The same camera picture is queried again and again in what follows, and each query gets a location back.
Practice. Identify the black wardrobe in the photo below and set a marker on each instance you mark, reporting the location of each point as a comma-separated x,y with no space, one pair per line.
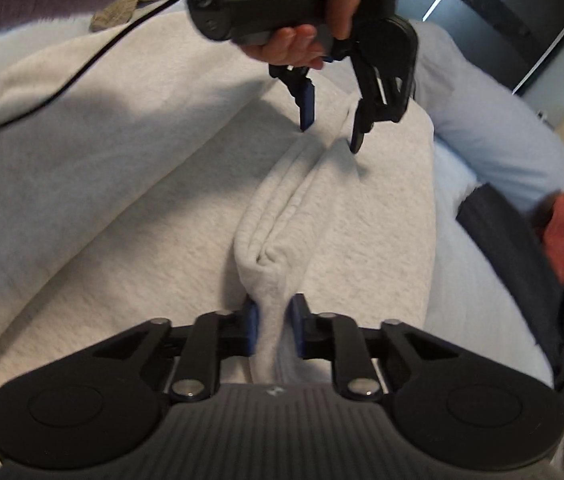
511,10

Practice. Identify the red cloth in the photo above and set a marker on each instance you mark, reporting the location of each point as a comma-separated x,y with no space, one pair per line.
559,240

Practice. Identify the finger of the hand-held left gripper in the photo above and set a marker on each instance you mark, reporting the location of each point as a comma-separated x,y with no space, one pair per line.
381,80
307,105

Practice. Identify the dark cloth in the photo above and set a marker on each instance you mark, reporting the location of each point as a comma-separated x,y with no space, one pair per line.
511,260

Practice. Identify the grey pillow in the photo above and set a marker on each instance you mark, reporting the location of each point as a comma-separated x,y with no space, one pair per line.
491,125

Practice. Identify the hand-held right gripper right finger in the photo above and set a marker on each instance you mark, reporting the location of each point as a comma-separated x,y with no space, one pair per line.
298,327

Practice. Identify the brown patterned cloth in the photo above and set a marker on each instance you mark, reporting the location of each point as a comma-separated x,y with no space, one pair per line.
127,7

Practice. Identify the light grey sweatshirt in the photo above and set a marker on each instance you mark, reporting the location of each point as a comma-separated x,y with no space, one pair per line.
112,185

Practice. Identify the person's left hand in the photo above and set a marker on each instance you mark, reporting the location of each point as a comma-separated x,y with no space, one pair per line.
337,5

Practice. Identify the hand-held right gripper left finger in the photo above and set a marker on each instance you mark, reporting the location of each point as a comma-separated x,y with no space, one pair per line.
251,327

